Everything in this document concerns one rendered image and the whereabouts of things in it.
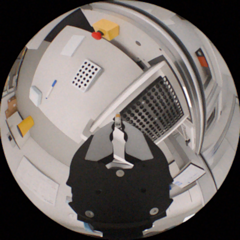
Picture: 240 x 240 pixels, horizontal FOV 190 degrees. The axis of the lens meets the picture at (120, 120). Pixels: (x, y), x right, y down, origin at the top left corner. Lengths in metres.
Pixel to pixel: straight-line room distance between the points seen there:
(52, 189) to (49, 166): 0.88
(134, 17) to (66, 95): 0.42
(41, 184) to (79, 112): 3.19
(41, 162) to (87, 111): 3.26
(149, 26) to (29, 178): 3.68
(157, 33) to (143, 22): 0.04
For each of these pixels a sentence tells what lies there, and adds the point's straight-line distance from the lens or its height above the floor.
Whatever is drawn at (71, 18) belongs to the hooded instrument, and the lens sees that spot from 0.79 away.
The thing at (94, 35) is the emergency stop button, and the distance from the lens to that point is 0.28.
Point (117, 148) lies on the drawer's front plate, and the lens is 0.34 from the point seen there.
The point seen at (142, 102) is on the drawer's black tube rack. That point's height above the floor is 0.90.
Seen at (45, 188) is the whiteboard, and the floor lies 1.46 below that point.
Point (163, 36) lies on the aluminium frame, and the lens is 0.18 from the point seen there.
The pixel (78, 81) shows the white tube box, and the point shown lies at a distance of 0.36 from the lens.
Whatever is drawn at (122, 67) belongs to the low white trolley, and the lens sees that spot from 0.35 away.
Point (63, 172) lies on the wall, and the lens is 3.40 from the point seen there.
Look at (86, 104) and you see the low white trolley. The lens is 0.39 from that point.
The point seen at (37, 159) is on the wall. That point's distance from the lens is 3.56.
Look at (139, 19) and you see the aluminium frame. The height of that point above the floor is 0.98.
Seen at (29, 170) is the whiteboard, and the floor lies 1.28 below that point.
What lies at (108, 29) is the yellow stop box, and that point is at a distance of 0.26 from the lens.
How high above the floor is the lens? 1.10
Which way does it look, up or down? 62 degrees down
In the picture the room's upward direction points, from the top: 176 degrees clockwise
